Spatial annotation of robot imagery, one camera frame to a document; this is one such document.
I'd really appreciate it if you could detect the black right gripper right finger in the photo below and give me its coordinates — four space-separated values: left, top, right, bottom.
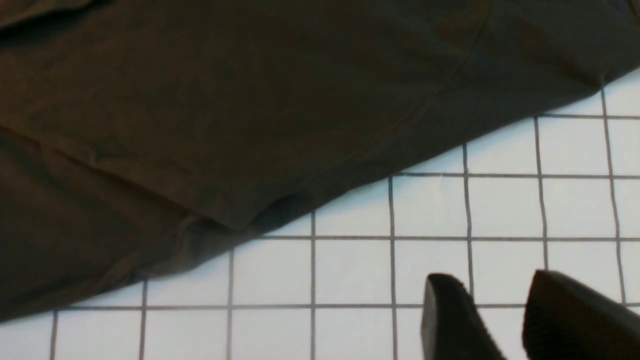
522 270 640 360

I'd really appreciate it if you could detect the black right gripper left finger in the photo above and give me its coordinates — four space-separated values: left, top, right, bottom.
421 273 505 360

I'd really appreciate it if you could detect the gray long-sleeve top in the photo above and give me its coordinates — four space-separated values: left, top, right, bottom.
0 0 640 322

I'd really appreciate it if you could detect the white gridded table mat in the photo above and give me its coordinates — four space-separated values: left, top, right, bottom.
1 71 640 360

